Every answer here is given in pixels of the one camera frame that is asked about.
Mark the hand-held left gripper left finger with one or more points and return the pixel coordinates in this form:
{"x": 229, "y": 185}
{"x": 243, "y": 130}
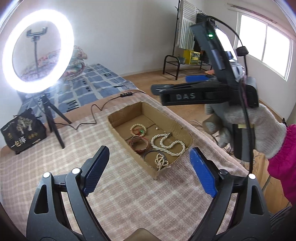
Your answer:
{"x": 96, "y": 171}

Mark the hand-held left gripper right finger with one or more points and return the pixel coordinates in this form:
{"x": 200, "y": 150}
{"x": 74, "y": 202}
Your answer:
{"x": 203, "y": 171}

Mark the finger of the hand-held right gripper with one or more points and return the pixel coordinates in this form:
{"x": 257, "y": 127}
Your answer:
{"x": 198, "y": 78}
{"x": 180, "y": 86}

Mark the cardboard box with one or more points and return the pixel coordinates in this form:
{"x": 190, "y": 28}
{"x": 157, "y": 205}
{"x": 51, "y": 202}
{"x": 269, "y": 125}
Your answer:
{"x": 141, "y": 162}

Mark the black bangle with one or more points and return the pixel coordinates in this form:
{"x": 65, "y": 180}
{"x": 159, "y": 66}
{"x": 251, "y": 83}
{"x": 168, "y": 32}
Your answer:
{"x": 148, "y": 152}

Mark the person's right forearm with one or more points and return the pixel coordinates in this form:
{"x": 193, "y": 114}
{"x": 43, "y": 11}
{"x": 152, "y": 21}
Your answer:
{"x": 285, "y": 166}

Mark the person's right hand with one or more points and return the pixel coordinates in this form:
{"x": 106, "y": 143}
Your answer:
{"x": 268, "y": 129}

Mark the black clothes rack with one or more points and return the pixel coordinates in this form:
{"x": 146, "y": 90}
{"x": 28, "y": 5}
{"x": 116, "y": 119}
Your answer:
{"x": 171, "y": 67}

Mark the yellow box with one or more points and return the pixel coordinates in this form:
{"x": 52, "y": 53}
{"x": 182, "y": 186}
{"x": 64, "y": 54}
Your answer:
{"x": 192, "y": 57}

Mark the pink plaid blanket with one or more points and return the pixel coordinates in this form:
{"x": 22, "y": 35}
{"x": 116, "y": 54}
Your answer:
{"x": 92, "y": 139}

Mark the striped hanging cloth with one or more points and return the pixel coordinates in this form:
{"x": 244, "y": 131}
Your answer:
{"x": 186, "y": 25}

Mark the window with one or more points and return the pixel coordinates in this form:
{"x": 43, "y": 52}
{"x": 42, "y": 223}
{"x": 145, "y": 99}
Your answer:
{"x": 266, "y": 44}

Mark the black tripod stand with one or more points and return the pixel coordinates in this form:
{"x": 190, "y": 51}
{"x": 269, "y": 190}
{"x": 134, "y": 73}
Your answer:
{"x": 49, "y": 120}

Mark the brown flat object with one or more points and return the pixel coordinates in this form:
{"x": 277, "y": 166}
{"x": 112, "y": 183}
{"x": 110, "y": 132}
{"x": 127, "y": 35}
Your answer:
{"x": 143, "y": 235}

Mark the blue patterned bedsheet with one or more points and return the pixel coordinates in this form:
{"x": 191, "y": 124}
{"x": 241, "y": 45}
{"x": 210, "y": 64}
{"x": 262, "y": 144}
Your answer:
{"x": 97, "y": 81}

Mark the black printed bag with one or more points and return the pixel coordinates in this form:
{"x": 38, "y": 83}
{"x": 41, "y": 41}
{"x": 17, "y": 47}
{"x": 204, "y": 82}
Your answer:
{"x": 20, "y": 134}

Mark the black phone holder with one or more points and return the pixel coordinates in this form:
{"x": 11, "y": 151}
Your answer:
{"x": 37, "y": 33}

